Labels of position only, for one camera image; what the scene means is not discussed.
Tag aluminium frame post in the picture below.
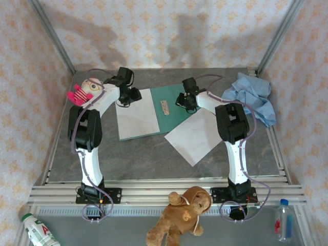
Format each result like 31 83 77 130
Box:
256 0 305 75
27 0 77 75

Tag green paper folder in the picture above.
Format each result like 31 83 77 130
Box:
115 85 203 141

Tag grey slotted cable duct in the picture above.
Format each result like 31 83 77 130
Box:
34 206 276 218

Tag brown teddy bear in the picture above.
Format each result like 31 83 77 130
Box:
146 186 213 246

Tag white milk bottle green cap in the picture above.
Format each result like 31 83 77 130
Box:
20 213 62 246

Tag clear plastic water bottle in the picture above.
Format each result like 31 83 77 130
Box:
274 199 293 243

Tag aluminium side rail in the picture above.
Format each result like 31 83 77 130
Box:
247 67 293 185
33 71 77 187

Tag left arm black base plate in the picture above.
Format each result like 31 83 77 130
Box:
75 188 122 205

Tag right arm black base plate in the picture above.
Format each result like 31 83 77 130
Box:
210 187 257 205

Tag aluminium cross rails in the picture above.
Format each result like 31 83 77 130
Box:
27 178 308 208

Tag crumpled blue cloth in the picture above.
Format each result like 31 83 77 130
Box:
220 72 277 128

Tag pink striped plush doll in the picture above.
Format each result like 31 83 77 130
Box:
67 77 105 107

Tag white paper sheet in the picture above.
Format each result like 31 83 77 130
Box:
163 109 224 168
115 88 161 141

